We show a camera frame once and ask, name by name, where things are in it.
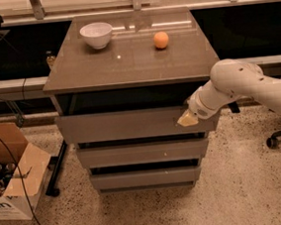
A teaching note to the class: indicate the black office chair base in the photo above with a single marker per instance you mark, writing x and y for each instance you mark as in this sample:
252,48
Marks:
272,142

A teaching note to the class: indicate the grey drawer cabinet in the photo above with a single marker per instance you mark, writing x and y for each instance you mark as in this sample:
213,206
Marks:
130,73

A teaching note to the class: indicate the open cardboard box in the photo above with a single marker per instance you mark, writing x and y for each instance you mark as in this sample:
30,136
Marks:
23,170

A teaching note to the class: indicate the grey drawer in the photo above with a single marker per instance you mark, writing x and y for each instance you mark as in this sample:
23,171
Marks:
159,177
144,153
128,124

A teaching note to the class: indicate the white ceramic bowl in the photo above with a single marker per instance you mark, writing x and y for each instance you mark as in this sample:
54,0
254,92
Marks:
97,35

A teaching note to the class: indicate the orange fruit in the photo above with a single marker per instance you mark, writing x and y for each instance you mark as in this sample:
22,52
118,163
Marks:
160,40

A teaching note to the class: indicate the black table leg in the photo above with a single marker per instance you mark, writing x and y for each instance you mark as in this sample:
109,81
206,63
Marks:
54,165
234,107

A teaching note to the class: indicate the black right table leg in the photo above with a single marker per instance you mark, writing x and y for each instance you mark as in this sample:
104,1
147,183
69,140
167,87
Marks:
234,107

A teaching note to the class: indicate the grey bottom drawer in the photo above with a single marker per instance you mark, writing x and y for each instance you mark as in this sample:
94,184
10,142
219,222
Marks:
159,177

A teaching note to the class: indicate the grey top drawer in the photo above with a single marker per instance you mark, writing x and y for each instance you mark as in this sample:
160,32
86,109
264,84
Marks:
128,124

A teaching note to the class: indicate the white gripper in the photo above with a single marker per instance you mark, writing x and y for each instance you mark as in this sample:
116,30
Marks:
199,107

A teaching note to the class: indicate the grey middle drawer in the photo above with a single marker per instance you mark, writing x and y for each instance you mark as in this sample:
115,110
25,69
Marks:
144,153

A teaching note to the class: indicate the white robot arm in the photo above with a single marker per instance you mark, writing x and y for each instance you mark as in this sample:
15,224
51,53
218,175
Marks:
231,79

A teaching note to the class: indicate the small glass bottle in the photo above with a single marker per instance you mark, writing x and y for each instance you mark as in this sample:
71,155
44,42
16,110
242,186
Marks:
50,59

